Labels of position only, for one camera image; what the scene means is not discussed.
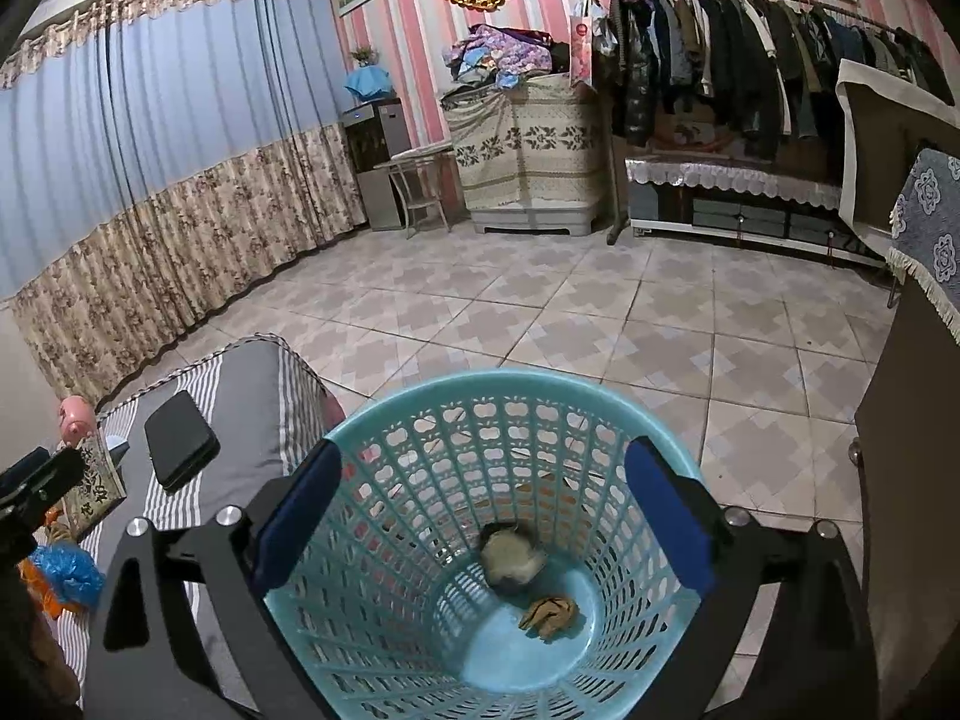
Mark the brown cloth with cream border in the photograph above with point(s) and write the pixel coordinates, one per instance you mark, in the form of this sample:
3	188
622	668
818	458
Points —
885	150

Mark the metal clothes rack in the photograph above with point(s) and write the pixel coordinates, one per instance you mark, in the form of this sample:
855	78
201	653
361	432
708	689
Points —
616	187

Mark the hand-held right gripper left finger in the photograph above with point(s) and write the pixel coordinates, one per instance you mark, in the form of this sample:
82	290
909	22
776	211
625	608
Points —
300	517

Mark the blue and floral curtain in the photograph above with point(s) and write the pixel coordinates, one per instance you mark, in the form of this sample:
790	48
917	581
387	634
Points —
150	127

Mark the pile of colourful bedding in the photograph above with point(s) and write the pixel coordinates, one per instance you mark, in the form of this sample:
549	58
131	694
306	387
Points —
502	52

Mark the row of hanging clothes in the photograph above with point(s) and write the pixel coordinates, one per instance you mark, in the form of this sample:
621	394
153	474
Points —
735	60

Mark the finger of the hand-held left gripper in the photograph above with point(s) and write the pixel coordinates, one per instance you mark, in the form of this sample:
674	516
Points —
45	472

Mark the grey striped bed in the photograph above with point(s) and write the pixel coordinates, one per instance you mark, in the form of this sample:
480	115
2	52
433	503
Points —
247	405

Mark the grey paper wad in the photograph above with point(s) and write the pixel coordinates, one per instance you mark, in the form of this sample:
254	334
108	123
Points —
510	555

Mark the crumpled brown paper scrap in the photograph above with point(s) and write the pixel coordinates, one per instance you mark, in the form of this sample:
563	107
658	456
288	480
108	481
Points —
58	531

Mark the pink hanging bag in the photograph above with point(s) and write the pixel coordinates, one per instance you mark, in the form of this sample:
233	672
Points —
583	45

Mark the blue plastic bag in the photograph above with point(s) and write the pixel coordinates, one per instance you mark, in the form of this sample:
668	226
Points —
71	577

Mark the cabinet with patterned cloth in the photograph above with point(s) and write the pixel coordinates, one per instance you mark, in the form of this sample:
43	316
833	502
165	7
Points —
525	142

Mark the low cabinet with lace cloth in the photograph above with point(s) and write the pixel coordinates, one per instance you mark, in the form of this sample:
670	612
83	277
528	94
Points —
735	180

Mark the black phone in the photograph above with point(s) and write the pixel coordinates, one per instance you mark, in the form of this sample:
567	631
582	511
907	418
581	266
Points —
180	439

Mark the cloths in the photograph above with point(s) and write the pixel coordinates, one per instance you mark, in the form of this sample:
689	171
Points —
94	487

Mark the blue floral fringed cloth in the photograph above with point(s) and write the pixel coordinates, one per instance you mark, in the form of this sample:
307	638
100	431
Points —
930	232

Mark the small potted plant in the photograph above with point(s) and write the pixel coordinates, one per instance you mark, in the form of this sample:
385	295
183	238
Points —
365	56

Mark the brown striped wrapper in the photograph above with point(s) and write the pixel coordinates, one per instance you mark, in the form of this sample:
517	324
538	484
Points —
549	616

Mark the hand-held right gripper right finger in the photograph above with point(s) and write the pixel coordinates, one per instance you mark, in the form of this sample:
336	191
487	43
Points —
667	517

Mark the pink piggy bank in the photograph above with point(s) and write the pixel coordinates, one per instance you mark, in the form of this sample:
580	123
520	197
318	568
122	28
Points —
77	424

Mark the orange snack packet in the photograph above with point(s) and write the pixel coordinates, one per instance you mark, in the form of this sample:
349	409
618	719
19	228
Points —
31	574

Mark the teal plastic mesh basket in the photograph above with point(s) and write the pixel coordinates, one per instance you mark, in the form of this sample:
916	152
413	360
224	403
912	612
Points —
450	465

